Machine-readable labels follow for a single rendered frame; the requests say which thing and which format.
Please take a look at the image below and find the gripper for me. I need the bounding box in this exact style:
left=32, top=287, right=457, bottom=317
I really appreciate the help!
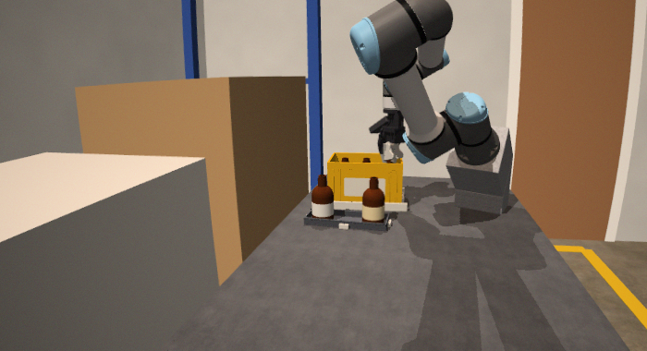
left=378, top=109, right=406, bottom=163

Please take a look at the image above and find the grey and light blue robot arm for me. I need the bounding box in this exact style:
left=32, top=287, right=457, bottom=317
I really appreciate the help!
left=349, top=0, right=500, bottom=165

